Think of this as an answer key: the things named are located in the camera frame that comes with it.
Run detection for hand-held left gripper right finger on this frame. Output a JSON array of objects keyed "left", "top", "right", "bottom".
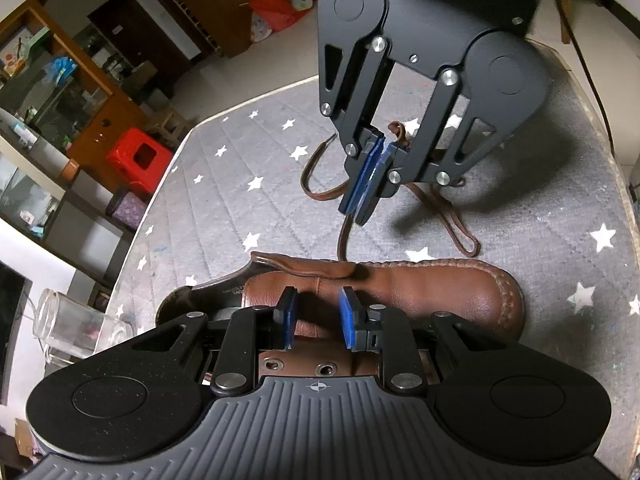
[{"left": 339, "top": 285, "right": 502, "bottom": 394}]

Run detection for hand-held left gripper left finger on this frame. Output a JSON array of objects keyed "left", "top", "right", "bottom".
[{"left": 131, "top": 286, "right": 301, "bottom": 397}]

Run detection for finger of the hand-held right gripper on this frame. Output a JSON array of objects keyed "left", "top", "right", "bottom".
[
  {"left": 318, "top": 35, "right": 388, "bottom": 217},
  {"left": 356, "top": 66, "right": 527, "bottom": 227}
]

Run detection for brown shoelace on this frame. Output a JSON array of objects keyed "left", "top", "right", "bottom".
[{"left": 299, "top": 120, "right": 482, "bottom": 264}]

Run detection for brown leather shoe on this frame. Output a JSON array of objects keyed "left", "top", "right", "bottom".
[{"left": 156, "top": 252, "right": 526, "bottom": 386}]

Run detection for grey star-patterned tablecloth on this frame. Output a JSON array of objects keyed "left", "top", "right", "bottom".
[{"left": 95, "top": 35, "right": 640, "bottom": 480}]

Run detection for orange mesh toy basket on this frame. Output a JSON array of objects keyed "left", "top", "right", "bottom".
[{"left": 247, "top": 0, "right": 319, "bottom": 44}]

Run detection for purple patterned stool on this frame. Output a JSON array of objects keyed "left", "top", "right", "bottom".
[{"left": 106, "top": 192, "right": 149, "bottom": 234}]

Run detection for small wooden stool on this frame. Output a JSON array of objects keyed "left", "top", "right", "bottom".
[{"left": 149, "top": 107, "right": 194, "bottom": 149}]

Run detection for clear glass mug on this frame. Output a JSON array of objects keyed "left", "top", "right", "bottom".
[{"left": 32, "top": 287, "right": 135, "bottom": 367}]

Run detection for red plastic stool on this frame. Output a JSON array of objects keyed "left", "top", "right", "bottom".
[{"left": 106, "top": 127, "right": 174, "bottom": 196}]

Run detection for black flat television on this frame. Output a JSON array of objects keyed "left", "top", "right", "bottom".
[{"left": 0, "top": 260, "right": 34, "bottom": 406}]

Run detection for wooden glass display cabinet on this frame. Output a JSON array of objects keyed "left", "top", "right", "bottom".
[{"left": 0, "top": 0, "right": 149, "bottom": 177}]

